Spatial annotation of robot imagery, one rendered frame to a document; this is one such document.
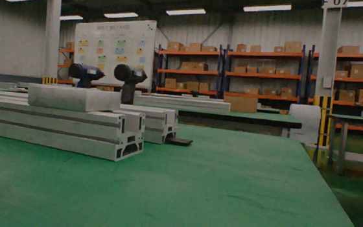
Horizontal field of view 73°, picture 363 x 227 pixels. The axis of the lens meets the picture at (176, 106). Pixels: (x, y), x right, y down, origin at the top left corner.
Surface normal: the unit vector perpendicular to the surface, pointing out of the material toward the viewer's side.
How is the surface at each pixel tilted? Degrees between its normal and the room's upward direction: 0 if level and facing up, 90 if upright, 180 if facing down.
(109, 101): 90
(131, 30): 90
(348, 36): 90
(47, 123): 90
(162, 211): 0
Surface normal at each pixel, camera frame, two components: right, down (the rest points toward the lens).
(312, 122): -0.32, 0.18
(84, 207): 0.08, -1.00
